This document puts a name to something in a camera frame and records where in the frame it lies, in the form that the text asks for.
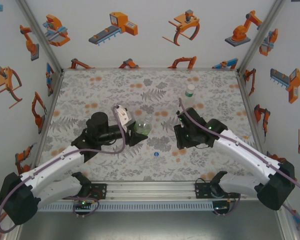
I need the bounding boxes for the clear bottle with green neckband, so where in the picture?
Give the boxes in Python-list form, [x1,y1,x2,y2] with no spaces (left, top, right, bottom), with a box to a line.
[184,83,198,109]

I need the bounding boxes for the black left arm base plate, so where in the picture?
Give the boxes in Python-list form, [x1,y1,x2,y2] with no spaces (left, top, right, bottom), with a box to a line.
[61,183,108,200]

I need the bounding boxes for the slotted grey cable duct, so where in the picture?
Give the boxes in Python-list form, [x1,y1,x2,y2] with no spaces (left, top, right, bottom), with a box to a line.
[37,201,214,213]

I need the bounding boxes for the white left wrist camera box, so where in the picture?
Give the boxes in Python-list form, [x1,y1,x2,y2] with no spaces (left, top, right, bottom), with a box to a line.
[111,105,130,129]

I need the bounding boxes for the left controller board green light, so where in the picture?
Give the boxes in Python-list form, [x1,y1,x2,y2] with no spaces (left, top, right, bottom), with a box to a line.
[73,199,91,210]

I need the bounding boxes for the aluminium front mounting rail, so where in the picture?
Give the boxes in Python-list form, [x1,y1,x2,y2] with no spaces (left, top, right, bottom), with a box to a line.
[13,180,288,203]

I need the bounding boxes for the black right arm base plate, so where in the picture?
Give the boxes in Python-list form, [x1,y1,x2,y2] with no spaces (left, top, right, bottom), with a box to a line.
[194,181,241,200]

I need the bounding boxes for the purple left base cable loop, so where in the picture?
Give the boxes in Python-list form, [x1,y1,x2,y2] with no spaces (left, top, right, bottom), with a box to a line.
[64,196,101,219]

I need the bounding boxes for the aluminium table side rail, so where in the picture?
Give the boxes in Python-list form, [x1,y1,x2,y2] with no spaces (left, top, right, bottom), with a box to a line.
[31,70,65,171]
[236,70,273,161]

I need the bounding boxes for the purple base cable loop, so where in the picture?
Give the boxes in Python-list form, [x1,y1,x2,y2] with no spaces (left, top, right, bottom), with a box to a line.
[213,193,241,218]
[64,196,101,219]

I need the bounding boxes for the aluminium table back rail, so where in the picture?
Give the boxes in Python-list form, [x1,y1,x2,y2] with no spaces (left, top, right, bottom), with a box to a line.
[62,66,239,72]

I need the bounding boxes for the clear bottle with green label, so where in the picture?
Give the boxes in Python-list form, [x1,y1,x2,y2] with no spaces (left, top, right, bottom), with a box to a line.
[133,114,154,138]

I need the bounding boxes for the aluminium frame leg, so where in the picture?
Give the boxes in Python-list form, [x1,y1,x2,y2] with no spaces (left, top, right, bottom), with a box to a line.
[3,222,25,240]
[274,208,300,240]

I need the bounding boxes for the floral patterned tablecloth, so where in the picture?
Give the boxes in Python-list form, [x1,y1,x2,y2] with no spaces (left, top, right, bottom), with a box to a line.
[38,68,268,182]

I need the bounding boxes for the aluminium frame post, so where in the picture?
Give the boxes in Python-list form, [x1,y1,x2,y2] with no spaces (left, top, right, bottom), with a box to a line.
[236,0,287,74]
[14,0,65,74]

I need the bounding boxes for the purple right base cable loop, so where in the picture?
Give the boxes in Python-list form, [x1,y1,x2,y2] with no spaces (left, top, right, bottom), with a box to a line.
[213,193,241,218]

